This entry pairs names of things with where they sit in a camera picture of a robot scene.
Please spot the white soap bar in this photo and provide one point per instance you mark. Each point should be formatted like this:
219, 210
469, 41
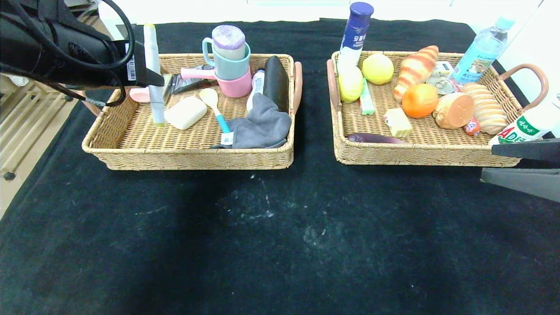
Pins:
186, 113

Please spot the black plastic pouch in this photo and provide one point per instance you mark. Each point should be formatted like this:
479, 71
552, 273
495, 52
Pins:
192, 81

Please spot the white marker pen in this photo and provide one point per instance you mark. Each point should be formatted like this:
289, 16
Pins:
153, 57

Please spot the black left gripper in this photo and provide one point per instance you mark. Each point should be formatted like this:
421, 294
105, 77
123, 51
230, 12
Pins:
134, 64

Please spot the striped croissant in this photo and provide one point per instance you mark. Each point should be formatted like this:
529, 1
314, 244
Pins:
415, 68

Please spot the white tube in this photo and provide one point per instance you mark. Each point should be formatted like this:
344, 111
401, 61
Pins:
258, 83

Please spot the tin can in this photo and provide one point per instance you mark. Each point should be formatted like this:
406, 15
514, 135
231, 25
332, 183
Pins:
442, 84

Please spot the purple trash bag roll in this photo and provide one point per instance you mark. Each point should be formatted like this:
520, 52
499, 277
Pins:
228, 39

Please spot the red sausage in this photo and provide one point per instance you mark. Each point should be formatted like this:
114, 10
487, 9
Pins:
471, 127

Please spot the round yellow fruit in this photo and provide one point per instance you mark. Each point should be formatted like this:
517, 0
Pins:
377, 69

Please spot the green gum pack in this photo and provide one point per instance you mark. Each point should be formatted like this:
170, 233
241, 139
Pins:
366, 103

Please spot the oval yellow lemon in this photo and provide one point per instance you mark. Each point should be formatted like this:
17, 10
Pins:
350, 84

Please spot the clear water bottle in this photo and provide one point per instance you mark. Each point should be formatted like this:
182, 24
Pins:
481, 52

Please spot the orange mandarin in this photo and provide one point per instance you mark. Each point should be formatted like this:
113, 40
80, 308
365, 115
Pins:
420, 100

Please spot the white green milk bottle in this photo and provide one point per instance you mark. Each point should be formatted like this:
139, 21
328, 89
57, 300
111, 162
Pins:
531, 122

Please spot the round brown bun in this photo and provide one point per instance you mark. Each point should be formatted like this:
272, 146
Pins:
455, 110

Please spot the teal mug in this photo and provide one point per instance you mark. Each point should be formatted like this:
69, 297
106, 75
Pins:
229, 68

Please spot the pink plastic bottle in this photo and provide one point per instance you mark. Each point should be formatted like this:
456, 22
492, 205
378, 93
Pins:
140, 94

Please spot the white cloth object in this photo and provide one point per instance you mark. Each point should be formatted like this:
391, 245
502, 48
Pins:
17, 79

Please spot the yellow butter block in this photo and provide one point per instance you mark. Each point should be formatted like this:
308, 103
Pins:
398, 123

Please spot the grey cloth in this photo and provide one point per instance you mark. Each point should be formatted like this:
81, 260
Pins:
258, 127

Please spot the purple eggplant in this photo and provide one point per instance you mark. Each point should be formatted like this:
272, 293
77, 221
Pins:
376, 138

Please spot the woven wicker basket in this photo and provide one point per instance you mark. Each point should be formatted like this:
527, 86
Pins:
393, 151
153, 144

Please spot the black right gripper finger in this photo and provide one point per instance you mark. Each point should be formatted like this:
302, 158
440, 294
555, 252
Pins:
536, 149
529, 183

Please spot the ridged long bread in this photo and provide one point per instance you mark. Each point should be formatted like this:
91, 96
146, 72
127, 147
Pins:
488, 107

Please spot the silver foil packet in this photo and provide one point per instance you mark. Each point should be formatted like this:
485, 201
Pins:
167, 85

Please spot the white table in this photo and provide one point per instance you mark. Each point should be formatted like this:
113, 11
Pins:
218, 11

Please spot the black oblong case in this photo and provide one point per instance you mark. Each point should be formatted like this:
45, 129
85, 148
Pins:
275, 81

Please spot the small white green carton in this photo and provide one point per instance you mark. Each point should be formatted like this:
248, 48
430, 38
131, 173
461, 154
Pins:
445, 69

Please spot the white bottle with blue cap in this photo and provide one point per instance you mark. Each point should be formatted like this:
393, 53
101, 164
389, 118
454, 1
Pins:
355, 39

